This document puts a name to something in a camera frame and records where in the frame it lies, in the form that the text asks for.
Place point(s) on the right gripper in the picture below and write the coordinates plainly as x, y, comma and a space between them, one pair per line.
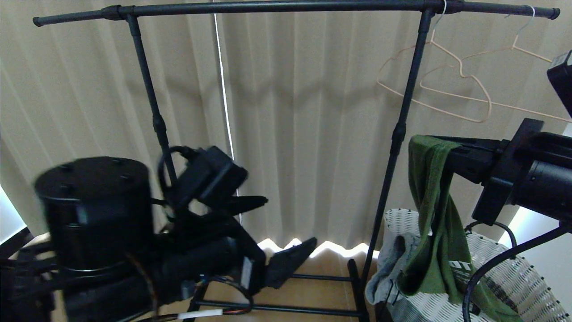
540, 179

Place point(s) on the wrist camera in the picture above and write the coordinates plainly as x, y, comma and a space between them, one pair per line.
562, 82
210, 176

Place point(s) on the white laundry basket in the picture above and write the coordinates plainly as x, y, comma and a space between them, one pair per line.
514, 277

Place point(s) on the pink clothes hanger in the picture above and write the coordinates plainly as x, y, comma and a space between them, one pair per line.
431, 43
514, 45

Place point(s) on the black clothes rack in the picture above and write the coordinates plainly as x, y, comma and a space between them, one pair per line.
268, 7

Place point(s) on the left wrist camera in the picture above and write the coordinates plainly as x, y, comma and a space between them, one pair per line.
210, 176

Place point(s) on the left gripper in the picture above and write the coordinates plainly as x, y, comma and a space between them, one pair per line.
201, 268

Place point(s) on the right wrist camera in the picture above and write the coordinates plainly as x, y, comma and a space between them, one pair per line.
562, 82

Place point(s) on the green sleeveless shirt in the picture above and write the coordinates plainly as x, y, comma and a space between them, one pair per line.
440, 250

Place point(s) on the pale grey garment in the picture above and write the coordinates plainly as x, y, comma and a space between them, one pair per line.
384, 281

